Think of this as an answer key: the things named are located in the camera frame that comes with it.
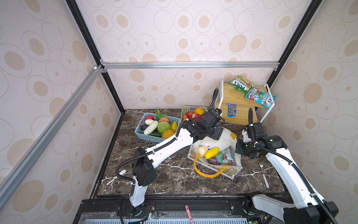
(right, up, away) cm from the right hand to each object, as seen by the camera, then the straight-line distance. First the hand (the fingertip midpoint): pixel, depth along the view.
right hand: (237, 148), depth 77 cm
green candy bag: (+6, +37, +7) cm, 38 cm away
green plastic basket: (-28, +25, +37) cm, 53 cm away
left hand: (-10, +12, -3) cm, 15 cm away
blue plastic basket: (-60, +7, +20) cm, 64 cm away
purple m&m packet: (-10, -10, +11) cm, 17 cm away
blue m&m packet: (+4, +23, +20) cm, 31 cm away
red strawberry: (-24, +21, +38) cm, 50 cm away
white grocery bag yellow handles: (-17, -14, +11) cm, 25 cm away
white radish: (-52, +11, +20) cm, 57 cm away
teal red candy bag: (+14, +29, +1) cm, 32 cm away
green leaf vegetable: (-47, +20, +25) cm, 57 cm away
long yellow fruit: (-12, -5, +11) cm, 17 cm away
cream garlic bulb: (-17, -4, +13) cm, 22 cm away
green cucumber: (-49, +6, +23) cm, 54 cm away
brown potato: (-44, +17, +26) cm, 54 cm away
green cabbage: (-43, +12, +20) cm, 49 cm away
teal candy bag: (-4, -6, +7) cm, 10 cm away
